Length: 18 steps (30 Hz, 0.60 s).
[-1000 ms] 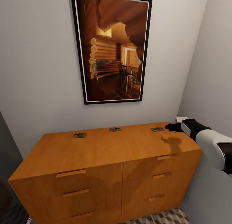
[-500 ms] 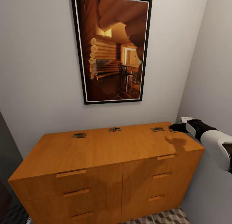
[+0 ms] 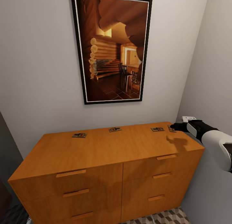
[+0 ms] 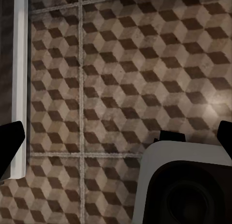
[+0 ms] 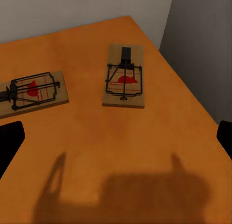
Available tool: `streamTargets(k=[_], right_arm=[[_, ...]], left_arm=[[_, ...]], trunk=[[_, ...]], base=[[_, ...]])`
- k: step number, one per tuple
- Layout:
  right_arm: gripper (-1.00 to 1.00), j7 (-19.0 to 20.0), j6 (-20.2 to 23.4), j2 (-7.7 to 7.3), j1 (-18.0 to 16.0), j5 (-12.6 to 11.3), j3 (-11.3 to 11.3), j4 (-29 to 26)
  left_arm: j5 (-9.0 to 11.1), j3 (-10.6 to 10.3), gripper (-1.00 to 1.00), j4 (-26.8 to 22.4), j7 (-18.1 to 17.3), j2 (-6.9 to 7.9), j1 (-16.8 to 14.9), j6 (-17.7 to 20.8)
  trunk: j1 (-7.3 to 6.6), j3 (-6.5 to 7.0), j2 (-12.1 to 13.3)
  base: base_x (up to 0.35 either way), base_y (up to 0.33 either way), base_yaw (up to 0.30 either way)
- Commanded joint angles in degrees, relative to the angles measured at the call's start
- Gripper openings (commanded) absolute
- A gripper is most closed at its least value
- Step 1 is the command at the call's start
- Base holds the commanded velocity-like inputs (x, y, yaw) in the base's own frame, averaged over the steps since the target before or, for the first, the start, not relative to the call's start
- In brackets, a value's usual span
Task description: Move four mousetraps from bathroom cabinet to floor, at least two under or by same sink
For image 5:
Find mousetrap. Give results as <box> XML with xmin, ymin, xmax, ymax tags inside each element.
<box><xmin>102</xmin><ymin>44</ymin><xmax>145</xmax><ymax>109</ymax></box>
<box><xmin>0</xmin><ymin>71</ymin><xmax>69</xmax><ymax>119</ymax></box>

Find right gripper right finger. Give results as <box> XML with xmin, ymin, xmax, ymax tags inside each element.
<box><xmin>217</xmin><ymin>121</ymin><xmax>232</xmax><ymax>160</ymax></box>

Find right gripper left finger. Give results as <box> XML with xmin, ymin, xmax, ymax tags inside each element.
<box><xmin>0</xmin><ymin>121</ymin><xmax>25</xmax><ymax>178</ymax></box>

